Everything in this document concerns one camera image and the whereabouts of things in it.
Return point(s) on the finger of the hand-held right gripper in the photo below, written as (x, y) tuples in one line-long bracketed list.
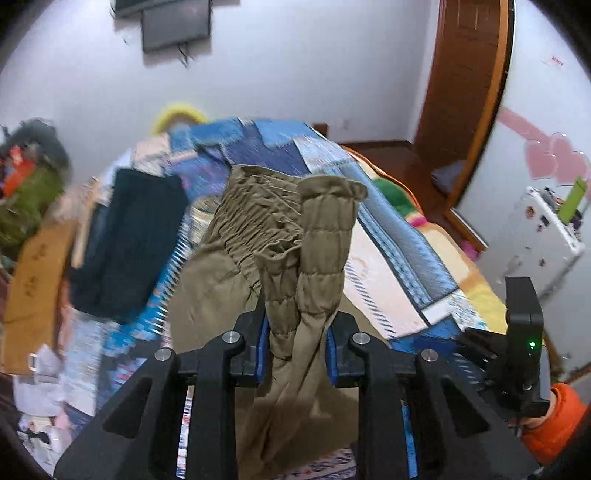
[(480, 344)]

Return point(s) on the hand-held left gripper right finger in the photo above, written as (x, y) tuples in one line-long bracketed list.
[(330, 362)]

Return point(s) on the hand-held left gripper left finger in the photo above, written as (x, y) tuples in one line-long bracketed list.
[(263, 357)]

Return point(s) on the khaki pants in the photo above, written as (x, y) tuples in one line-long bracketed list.
[(323, 217)]

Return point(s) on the person's right forearm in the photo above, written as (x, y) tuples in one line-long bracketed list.
[(558, 424)]

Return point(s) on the dark pants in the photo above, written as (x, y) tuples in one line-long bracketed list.
[(129, 240)]

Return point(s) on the white appliance with stickers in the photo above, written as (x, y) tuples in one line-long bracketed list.
[(535, 249)]

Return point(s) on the blue patchwork blanket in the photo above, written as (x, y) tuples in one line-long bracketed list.
[(392, 258)]

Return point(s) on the green bottle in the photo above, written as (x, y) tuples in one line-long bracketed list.
[(572, 198)]

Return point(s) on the purple grey cloth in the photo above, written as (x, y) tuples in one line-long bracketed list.
[(450, 177)]

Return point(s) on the colourful fleece blanket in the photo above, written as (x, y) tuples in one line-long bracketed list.
[(401, 198)]

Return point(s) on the white cloth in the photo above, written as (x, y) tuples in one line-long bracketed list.
[(39, 397)]

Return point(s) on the white wardrobe door pink stickers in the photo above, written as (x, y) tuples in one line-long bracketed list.
[(531, 92)]

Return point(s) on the wooden door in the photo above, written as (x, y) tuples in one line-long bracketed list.
[(461, 92)]

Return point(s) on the grey plush toy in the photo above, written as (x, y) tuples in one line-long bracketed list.
[(41, 141)]

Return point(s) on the wooden bed post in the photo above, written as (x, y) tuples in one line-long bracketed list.
[(320, 129)]

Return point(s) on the wall-mounted black television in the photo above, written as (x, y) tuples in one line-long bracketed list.
[(138, 5)]

